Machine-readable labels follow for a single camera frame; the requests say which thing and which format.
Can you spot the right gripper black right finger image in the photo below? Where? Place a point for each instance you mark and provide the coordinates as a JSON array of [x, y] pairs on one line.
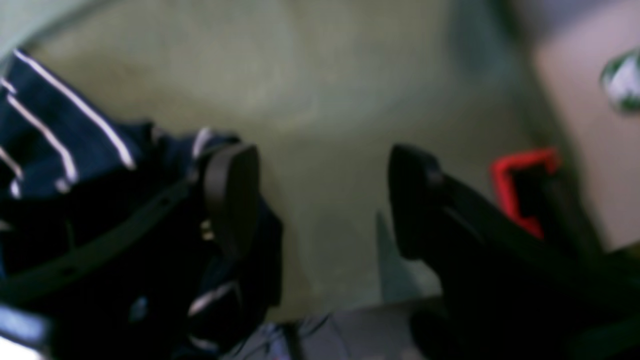
[[508, 295]]

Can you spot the light green table cloth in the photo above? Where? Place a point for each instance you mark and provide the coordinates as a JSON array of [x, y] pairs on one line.
[[324, 88]]

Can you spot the navy white striped T-shirt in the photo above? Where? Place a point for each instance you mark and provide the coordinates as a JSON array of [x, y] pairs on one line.
[[56, 146]]

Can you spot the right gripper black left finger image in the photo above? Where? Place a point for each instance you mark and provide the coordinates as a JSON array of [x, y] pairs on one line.
[[112, 278]]

